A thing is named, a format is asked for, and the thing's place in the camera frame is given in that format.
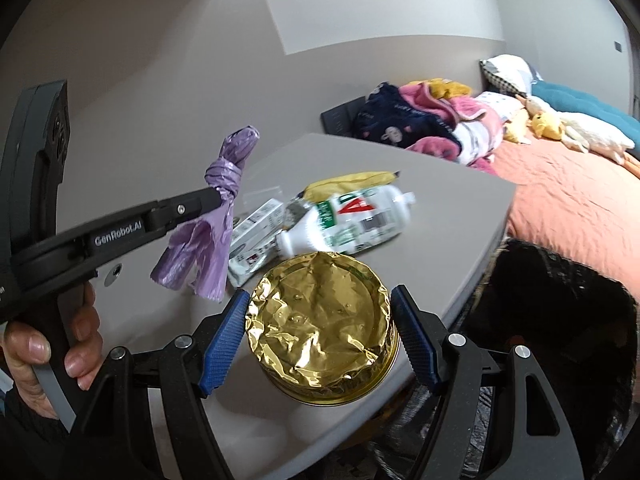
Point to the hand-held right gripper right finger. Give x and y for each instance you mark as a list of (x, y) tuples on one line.
[(415, 342)]

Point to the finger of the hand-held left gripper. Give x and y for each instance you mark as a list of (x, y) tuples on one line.
[(182, 208)]

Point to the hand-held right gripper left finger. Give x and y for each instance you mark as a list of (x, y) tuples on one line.
[(226, 345)]

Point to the knotted purple plastic bag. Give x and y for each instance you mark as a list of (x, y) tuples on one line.
[(200, 255)]

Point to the long white green carton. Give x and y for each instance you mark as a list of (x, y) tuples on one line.
[(252, 240)]

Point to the round metal can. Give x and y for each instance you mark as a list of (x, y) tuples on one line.
[(320, 320)]

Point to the white bottle with green label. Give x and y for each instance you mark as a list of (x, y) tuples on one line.
[(350, 225)]

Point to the waste bin with black liner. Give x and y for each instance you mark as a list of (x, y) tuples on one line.
[(550, 320)]

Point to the person's left hand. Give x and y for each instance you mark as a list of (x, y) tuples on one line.
[(85, 340)]

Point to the grey bedside table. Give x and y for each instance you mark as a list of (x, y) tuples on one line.
[(450, 240)]

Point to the yellow snack packet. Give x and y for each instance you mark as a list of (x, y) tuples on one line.
[(350, 181)]

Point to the bed with orange sheet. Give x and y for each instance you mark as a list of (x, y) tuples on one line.
[(565, 210)]

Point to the navy printed garment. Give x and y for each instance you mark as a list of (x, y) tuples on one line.
[(385, 115)]

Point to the pink fleece blanket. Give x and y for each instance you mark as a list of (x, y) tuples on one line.
[(465, 110)]

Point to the yellow dotted pillow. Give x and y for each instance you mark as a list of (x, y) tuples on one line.
[(517, 127)]

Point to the yellow duck plush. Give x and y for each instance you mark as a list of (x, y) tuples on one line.
[(546, 125)]

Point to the white dotted pillow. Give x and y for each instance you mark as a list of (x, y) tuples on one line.
[(500, 102)]

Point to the yellow printed garment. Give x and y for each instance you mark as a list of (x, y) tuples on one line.
[(445, 87)]

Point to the white goose plush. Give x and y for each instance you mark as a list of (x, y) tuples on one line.
[(595, 135)]

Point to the checked patchwork pillow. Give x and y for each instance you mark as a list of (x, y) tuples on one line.
[(507, 72)]

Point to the teal pillow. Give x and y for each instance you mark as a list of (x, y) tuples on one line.
[(575, 102)]

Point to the dark grey wall panel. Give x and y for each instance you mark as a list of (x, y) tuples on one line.
[(340, 117)]

